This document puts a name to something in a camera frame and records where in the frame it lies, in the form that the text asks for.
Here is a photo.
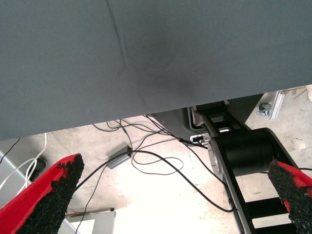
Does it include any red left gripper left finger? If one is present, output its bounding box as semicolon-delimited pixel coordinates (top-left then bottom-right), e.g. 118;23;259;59
0;153;85;234

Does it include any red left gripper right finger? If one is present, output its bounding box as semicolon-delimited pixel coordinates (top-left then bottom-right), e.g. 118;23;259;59
268;159;312;234

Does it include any small black floor block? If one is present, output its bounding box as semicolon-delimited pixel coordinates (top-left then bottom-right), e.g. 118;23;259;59
31;157;47;181

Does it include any grey metal panel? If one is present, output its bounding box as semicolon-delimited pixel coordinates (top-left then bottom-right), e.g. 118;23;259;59
0;150;34;210

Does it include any white box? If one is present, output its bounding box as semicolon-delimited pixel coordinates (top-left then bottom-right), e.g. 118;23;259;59
65;208;117;234

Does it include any aluminium profile leg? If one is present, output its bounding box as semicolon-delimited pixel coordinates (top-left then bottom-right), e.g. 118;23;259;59
257;89;288;121

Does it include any grey power adapter box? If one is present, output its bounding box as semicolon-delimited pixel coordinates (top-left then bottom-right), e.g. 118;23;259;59
108;145;134;170

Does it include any dark grey machine housing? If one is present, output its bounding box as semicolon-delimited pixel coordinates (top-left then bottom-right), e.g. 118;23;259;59
150;108;211;142

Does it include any dark grey table cloth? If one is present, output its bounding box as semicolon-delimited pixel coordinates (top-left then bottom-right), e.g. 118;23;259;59
0;0;312;141

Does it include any white floor cable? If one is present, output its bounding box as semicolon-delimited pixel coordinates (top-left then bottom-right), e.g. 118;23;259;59
0;133;47;191

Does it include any long black floor cable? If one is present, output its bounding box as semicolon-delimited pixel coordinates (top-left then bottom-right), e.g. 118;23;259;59
74;150;235;234

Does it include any thin black cable tangle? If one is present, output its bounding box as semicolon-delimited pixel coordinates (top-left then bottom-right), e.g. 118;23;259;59
92;114;226;182

